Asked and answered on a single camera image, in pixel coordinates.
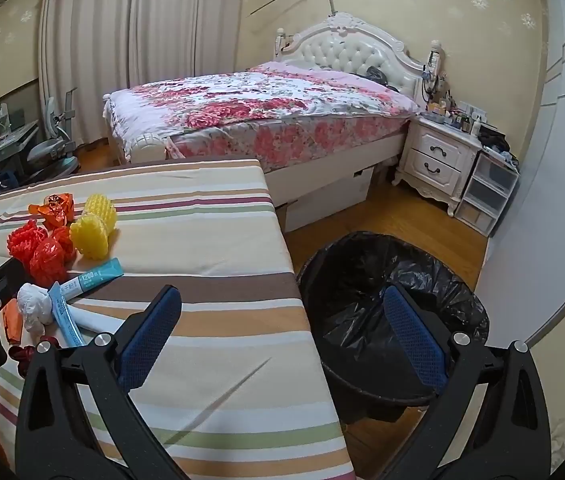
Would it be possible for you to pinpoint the black cloth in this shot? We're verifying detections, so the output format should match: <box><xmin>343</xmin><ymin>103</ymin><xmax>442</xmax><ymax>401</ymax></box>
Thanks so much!
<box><xmin>477</xmin><ymin>125</ymin><xmax>518</xmax><ymax>161</ymax></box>

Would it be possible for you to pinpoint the pink floral blanket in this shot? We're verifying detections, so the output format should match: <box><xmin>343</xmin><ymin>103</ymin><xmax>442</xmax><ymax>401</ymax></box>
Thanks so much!
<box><xmin>105</xmin><ymin>60</ymin><xmax>420</xmax><ymax>171</ymax></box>

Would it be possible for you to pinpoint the small red plastic bag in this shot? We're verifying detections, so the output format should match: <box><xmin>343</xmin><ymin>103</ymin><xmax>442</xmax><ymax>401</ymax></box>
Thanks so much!
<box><xmin>51</xmin><ymin>226</ymin><xmax>77</xmax><ymax>263</ymax></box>

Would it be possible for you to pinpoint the beige curtain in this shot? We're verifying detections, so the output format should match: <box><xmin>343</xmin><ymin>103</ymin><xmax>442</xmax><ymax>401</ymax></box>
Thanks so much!
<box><xmin>130</xmin><ymin>0</ymin><xmax>250</xmax><ymax>91</ymax></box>
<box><xmin>37</xmin><ymin>0</ymin><xmax>136</xmax><ymax>148</ymax></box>

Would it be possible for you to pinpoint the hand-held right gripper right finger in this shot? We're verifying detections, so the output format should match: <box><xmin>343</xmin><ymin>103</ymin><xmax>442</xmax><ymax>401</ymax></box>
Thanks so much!
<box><xmin>377</xmin><ymin>282</ymin><xmax>553</xmax><ymax>480</ymax></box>

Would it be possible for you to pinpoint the white tissue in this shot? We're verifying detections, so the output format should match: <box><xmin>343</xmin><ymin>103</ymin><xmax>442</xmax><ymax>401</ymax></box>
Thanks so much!
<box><xmin>16</xmin><ymin>282</ymin><xmax>56</xmax><ymax>336</ymax></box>

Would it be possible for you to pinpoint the dark cloth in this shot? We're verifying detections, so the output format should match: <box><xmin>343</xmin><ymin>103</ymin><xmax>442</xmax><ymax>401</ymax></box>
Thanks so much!
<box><xmin>357</xmin><ymin>65</ymin><xmax>398</xmax><ymax>88</ymax></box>

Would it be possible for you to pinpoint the white wardrobe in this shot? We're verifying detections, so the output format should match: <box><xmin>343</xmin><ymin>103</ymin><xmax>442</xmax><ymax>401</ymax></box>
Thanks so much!
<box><xmin>472</xmin><ymin>0</ymin><xmax>565</xmax><ymax>341</ymax></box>

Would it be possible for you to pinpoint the orange printed plastic bag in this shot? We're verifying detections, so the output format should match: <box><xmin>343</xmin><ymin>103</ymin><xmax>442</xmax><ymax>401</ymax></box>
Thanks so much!
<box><xmin>28</xmin><ymin>192</ymin><xmax>76</xmax><ymax>228</ymax></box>

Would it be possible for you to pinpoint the light blue sachet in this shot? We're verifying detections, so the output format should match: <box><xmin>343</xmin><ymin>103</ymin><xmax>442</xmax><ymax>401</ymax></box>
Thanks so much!
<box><xmin>47</xmin><ymin>282</ymin><xmax>87</xmax><ymax>347</ymax></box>

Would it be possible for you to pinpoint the large red plastic bag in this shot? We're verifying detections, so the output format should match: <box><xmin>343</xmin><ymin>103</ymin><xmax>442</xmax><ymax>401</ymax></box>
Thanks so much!
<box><xmin>27</xmin><ymin>237</ymin><xmax>70</xmax><ymax>288</ymax></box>

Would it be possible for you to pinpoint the white nightstand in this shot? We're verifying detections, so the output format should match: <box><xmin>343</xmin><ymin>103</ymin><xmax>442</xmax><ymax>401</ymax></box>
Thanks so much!
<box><xmin>393</xmin><ymin>112</ymin><xmax>483</xmax><ymax>217</ymax></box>

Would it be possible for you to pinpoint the translucent plastic drawer unit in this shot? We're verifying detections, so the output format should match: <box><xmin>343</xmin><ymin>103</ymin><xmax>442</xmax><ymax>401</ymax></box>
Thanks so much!
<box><xmin>455</xmin><ymin>150</ymin><xmax>520</xmax><ymax>238</ymax></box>

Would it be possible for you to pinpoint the white paper sachet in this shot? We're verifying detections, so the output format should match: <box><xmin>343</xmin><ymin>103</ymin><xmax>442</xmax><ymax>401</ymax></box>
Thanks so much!
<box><xmin>70</xmin><ymin>305</ymin><xmax>123</xmax><ymax>335</ymax></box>

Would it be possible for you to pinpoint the white bed with tufted headboard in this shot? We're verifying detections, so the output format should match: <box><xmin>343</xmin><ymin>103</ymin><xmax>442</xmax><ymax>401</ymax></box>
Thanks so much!
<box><xmin>104</xmin><ymin>12</ymin><xmax>445</xmax><ymax>193</ymax></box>

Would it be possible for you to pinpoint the grey desk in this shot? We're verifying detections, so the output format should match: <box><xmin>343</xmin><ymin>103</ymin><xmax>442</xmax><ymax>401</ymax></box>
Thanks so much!
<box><xmin>0</xmin><ymin>120</ymin><xmax>40</xmax><ymax>196</ymax></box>

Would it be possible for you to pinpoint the white storage box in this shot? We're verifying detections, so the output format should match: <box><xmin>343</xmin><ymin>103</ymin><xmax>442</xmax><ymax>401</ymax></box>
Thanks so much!
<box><xmin>282</xmin><ymin>165</ymin><xmax>375</xmax><ymax>233</ymax></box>

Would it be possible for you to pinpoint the cluster of toiletry bottles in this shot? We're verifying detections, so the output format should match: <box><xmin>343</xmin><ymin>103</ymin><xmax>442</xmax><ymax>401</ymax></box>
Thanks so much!
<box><xmin>425</xmin><ymin>95</ymin><xmax>488</xmax><ymax>136</ymax></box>

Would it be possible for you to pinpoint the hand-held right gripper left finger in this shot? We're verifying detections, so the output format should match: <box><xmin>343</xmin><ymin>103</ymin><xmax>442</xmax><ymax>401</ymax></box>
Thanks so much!
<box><xmin>15</xmin><ymin>284</ymin><xmax>198</xmax><ymax>480</ymax></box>

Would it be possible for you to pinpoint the black trash bin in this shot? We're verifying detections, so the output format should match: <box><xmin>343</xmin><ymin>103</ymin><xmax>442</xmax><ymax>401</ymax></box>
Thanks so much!
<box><xmin>312</xmin><ymin>310</ymin><xmax>488</xmax><ymax>408</ymax></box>

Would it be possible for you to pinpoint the striped tablecloth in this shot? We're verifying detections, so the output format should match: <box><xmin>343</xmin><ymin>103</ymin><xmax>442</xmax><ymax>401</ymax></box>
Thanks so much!
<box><xmin>0</xmin><ymin>159</ymin><xmax>358</xmax><ymax>480</ymax></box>

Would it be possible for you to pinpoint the teal powder sachet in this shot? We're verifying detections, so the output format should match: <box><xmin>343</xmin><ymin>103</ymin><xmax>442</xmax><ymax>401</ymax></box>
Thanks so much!
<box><xmin>65</xmin><ymin>257</ymin><xmax>126</xmax><ymax>293</ymax></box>

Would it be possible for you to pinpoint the black bin liner bag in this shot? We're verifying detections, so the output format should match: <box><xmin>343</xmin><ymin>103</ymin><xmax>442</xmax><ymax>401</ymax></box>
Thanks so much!
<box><xmin>296</xmin><ymin>231</ymin><xmax>490</xmax><ymax>423</ymax></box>

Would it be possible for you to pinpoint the red foam fruit net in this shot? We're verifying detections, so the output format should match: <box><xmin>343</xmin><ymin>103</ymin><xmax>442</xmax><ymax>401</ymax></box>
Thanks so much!
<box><xmin>6</xmin><ymin>220</ymin><xmax>48</xmax><ymax>266</ymax></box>

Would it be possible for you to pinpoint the dark red wrapper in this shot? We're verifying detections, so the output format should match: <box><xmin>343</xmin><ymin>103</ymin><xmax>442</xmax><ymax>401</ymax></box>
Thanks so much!
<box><xmin>8</xmin><ymin>337</ymin><xmax>59</xmax><ymax>363</ymax></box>

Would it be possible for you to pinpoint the grey desk chair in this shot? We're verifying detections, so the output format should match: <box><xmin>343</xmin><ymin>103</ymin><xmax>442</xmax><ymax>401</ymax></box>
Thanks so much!
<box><xmin>25</xmin><ymin>89</ymin><xmax>83</xmax><ymax>181</ymax></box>

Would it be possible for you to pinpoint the orange wrapper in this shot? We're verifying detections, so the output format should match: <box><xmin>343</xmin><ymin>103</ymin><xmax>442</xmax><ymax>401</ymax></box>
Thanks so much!
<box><xmin>2</xmin><ymin>299</ymin><xmax>26</xmax><ymax>343</ymax></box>

